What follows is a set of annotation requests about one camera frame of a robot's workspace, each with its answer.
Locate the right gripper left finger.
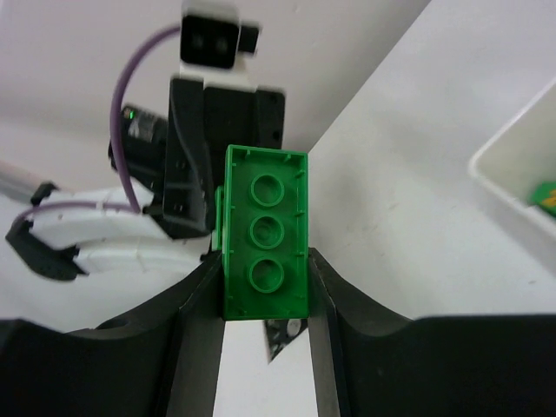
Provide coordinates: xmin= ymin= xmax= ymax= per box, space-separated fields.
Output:
xmin=1 ymin=253 xmax=225 ymax=416

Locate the green rectangular lego brick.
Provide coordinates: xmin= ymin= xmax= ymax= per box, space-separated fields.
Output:
xmin=212 ymin=145 xmax=308 ymax=321

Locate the white three-compartment container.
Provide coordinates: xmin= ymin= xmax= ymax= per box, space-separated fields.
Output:
xmin=467 ymin=77 xmax=556 ymax=279

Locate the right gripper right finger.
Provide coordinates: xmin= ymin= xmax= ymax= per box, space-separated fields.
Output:
xmin=308 ymin=249 xmax=555 ymax=416

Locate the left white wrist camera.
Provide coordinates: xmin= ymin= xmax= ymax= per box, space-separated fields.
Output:
xmin=178 ymin=1 xmax=261 ymax=91

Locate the purple round flower lego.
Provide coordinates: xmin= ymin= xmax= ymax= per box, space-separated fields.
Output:
xmin=527 ymin=178 xmax=556 ymax=217

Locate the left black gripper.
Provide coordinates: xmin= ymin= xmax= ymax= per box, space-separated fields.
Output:
xmin=162 ymin=77 xmax=286 ymax=239

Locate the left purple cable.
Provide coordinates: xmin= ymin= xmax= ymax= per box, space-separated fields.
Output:
xmin=10 ymin=25 xmax=183 ymax=235

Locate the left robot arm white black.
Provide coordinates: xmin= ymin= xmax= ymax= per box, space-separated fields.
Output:
xmin=5 ymin=78 xmax=286 ymax=281

